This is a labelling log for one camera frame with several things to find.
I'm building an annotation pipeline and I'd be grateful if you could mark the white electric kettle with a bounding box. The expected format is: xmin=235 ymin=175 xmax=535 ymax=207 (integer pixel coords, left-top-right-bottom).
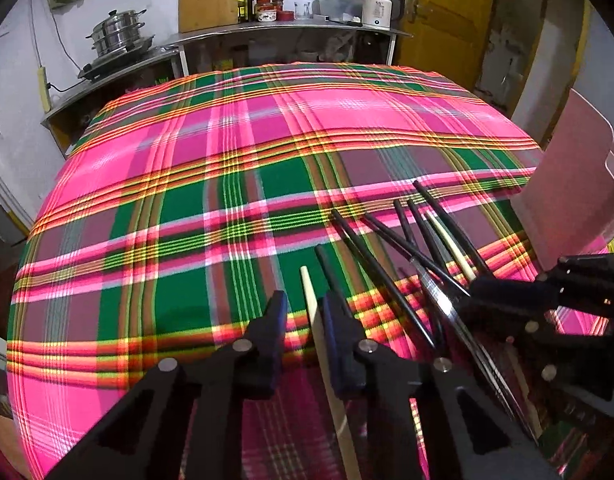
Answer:
xmin=362 ymin=0 xmax=405 ymax=29

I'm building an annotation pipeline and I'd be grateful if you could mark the red lidded jar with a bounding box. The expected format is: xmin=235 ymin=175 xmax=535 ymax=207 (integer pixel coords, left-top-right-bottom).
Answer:
xmin=255 ymin=0 xmax=295 ymax=23

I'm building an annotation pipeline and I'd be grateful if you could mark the black chopstick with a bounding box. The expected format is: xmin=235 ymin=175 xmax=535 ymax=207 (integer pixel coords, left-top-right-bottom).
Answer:
xmin=393 ymin=200 xmax=418 ymax=247
xmin=413 ymin=180 xmax=493 ymax=276
xmin=363 ymin=214 xmax=470 ymax=296
xmin=407 ymin=198 xmax=447 ymax=271
xmin=332 ymin=209 xmax=437 ymax=350
xmin=315 ymin=245 xmax=353 ymax=318

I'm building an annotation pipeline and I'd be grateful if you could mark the yellow power strip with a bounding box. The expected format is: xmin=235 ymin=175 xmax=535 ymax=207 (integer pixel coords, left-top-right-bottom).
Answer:
xmin=37 ymin=66 xmax=52 ymax=113

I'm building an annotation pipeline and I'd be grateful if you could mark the clear acrylic utensil holder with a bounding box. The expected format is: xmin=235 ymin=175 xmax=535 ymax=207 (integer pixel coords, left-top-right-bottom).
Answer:
xmin=511 ymin=89 xmax=614 ymax=270

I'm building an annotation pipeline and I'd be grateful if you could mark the black induction cooker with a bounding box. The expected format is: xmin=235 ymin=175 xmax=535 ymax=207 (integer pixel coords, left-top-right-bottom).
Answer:
xmin=78 ymin=36 xmax=153 ymax=80

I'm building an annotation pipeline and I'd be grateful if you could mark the light wooden chopstick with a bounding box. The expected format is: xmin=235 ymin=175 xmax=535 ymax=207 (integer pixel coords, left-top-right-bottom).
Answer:
xmin=299 ymin=266 xmax=362 ymax=480
xmin=425 ymin=212 xmax=476 ymax=283

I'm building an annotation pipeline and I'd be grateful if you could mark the yellow wooden door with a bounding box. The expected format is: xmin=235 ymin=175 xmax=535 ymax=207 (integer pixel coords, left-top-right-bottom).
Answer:
xmin=396 ymin=0 xmax=494 ymax=90

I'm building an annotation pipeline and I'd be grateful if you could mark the stainless steel steamer pot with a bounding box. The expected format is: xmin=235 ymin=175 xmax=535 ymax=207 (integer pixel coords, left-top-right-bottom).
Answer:
xmin=86 ymin=9 xmax=146 ymax=58

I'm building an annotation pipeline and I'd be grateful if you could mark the pink plaid tablecloth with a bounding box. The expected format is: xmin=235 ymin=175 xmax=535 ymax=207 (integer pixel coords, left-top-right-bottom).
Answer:
xmin=6 ymin=63 xmax=542 ymax=479

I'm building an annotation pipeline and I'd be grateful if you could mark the metal kitchen shelf table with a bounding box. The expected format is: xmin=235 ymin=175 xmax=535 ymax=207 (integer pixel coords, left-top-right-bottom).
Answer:
xmin=41 ymin=18 xmax=406 ymax=155

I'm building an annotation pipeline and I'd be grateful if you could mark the clear plastic storage box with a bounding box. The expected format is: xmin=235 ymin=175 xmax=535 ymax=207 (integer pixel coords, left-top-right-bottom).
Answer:
xmin=313 ymin=0 xmax=363 ymax=23

